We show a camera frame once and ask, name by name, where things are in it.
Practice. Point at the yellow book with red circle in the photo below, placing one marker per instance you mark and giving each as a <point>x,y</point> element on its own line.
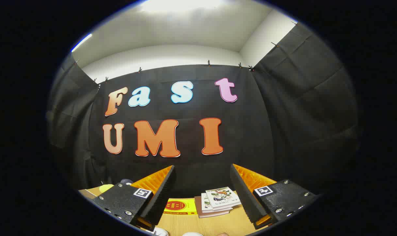
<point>182,206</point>

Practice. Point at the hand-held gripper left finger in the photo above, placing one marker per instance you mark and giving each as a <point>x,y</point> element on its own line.
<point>164,193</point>

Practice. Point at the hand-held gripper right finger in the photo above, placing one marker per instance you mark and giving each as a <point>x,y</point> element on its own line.
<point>242,193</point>

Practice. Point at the penguin plush toy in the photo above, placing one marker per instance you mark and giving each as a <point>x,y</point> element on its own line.
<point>126,181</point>

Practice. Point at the white illustrated book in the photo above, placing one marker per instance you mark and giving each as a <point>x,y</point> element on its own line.
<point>205,203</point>
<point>222,196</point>

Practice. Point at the white striped canvas shoe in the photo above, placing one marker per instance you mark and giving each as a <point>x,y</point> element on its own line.
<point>161,232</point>
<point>192,234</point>

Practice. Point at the yellow bun plush toy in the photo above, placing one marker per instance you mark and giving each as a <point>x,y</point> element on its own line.
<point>105,188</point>

